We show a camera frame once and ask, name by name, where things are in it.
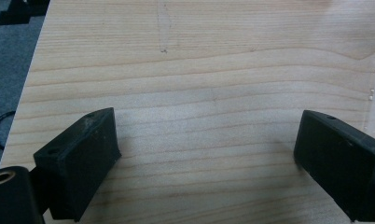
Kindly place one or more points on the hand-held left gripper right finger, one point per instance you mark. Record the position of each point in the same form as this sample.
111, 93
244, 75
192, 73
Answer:
341, 161

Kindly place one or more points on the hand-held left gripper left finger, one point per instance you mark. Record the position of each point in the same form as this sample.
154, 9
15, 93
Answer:
76, 161

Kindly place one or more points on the black stand base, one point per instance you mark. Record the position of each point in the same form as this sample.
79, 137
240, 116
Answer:
19, 12

